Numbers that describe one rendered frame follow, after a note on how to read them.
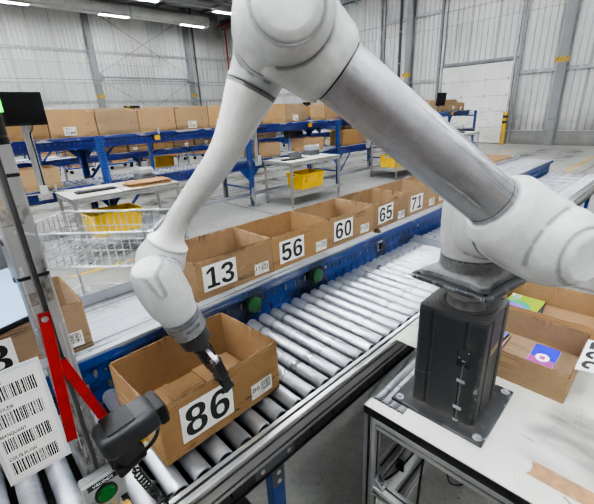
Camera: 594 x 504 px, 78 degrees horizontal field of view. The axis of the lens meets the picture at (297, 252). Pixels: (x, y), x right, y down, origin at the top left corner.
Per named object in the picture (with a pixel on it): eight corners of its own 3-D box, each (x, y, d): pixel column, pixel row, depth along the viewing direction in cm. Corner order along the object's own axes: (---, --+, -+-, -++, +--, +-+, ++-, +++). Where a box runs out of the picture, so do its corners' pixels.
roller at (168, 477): (177, 513, 87) (171, 501, 85) (103, 402, 123) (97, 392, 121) (196, 497, 90) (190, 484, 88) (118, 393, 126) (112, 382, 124)
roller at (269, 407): (278, 432, 108) (278, 418, 106) (189, 357, 143) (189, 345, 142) (290, 424, 111) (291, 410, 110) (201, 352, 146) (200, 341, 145)
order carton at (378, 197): (372, 232, 221) (373, 204, 215) (335, 223, 241) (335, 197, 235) (407, 217, 247) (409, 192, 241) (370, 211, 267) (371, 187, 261)
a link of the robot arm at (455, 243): (482, 240, 103) (491, 160, 96) (530, 263, 86) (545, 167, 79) (427, 246, 101) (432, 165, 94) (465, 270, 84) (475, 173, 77)
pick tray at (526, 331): (563, 405, 107) (571, 377, 103) (436, 351, 133) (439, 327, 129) (584, 359, 125) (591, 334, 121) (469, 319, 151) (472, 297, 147)
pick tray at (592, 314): (602, 358, 125) (610, 332, 122) (482, 320, 150) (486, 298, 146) (611, 323, 144) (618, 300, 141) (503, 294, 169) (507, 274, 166)
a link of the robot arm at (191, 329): (172, 335, 81) (184, 352, 84) (204, 307, 85) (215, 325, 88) (154, 320, 87) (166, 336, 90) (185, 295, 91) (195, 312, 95)
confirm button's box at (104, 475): (90, 519, 65) (81, 492, 63) (85, 507, 67) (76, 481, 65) (129, 493, 70) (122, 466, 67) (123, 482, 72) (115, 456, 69)
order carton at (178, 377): (167, 468, 92) (155, 413, 86) (119, 411, 111) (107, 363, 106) (281, 386, 118) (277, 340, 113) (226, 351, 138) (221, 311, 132)
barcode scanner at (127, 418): (181, 439, 71) (165, 400, 67) (120, 486, 64) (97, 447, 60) (165, 420, 76) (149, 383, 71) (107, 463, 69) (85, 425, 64)
